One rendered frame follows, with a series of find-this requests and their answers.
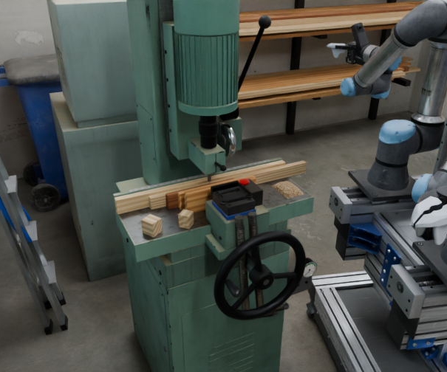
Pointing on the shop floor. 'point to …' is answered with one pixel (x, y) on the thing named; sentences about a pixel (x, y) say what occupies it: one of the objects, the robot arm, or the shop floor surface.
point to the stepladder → (15, 217)
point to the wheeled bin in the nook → (38, 125)
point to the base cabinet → (202, 322)
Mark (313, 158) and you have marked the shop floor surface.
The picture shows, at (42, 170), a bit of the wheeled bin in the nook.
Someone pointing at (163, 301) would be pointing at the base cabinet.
